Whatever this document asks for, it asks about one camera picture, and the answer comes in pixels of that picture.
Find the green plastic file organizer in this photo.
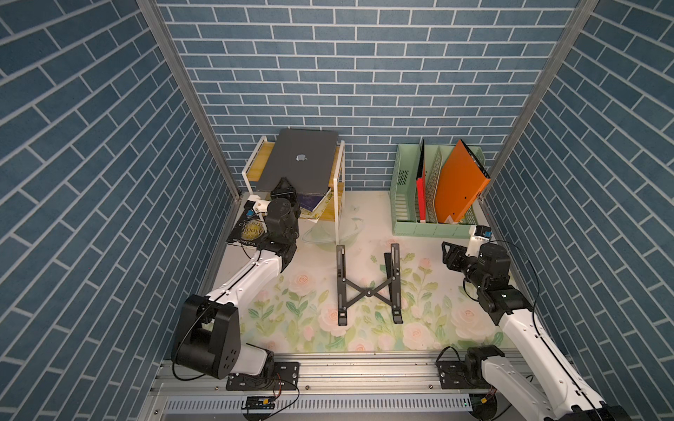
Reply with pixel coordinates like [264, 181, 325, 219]
[390, 144, 478, 239]

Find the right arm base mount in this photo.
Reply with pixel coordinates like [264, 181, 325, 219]
[435, 345, 505, 389]

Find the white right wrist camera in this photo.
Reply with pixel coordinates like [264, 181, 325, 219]
[466, 225, 493, 257]

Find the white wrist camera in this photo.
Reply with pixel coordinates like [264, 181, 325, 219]
[466, 225, 493, 257]
[243, 199, 270, 219]

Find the floral table mat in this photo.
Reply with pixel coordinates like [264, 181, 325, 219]
[240, 191, 513, 353]

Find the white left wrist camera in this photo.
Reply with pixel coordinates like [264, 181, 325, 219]
[243, 199, 270, 219]

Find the grey laptop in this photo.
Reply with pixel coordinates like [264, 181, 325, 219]
[256, 129, 339, 196]

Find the patterned paper folder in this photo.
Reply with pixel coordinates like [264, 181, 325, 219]
[425, 146, 442, 224]

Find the black Moon and Sixpence book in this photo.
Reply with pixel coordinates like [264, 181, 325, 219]
[227, 207, 278, 248]

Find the black laptop stand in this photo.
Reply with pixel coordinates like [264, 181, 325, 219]
[335, 243, 405, 327]

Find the worn magazine stack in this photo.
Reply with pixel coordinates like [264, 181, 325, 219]
[299, 189, 333, 219]

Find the dark blue book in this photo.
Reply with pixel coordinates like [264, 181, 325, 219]
[298, 194, 325, 212]

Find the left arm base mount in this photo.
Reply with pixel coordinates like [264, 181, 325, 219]
[226, 354, 301, 392]

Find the left aluminium corner post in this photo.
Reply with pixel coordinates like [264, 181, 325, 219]
[137, 0, 240, 201]

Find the small black circuit board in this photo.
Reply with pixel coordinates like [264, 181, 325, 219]
[242, 396, 277, 412]

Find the orange file folder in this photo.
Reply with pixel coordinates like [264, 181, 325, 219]
[434, 140, 491, 224]

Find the right aluminium corner post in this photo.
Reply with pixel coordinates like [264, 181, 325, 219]
[480, 0, 599, 202]

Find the red file folder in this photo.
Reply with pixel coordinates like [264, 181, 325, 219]
[416, 140, 427, 223]

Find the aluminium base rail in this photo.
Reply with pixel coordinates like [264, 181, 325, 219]
[136, 349, 586, 417]

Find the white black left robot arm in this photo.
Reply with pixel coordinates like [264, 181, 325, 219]
[171, 177, 300, 382]

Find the aluminium corner post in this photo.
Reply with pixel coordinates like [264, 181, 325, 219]
[480, 0, 599, 202]
[137, 0, 240, 201]

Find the white frame wooden shelf rack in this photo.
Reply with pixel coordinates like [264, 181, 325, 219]
[242, 137, 345, 244]

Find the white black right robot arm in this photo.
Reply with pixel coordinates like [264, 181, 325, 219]
[442, 242, 630, 420]

